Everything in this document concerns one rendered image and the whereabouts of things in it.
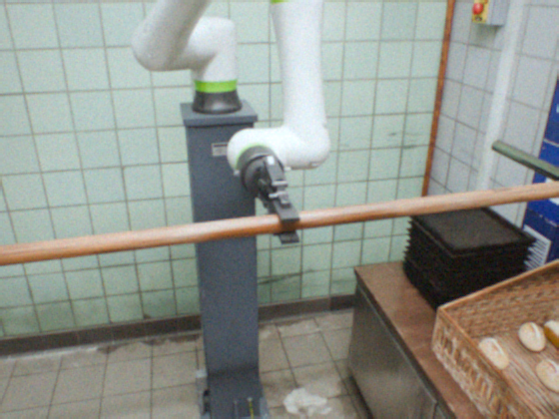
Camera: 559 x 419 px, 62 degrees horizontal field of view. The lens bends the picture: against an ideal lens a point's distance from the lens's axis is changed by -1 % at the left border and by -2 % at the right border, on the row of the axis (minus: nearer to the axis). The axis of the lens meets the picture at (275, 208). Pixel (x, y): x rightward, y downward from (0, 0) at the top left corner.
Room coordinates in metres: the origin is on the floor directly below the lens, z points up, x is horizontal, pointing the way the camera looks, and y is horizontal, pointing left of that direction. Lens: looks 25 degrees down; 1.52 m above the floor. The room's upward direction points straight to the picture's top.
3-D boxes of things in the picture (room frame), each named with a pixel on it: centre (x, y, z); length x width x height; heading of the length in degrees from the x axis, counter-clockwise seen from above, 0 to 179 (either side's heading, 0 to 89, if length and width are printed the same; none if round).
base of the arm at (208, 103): (1.43, 0.18, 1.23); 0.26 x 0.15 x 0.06; 13
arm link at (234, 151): (1.01, 0.04, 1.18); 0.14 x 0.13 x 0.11; 12
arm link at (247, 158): (0.91, 0.03, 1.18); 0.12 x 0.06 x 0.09; 102
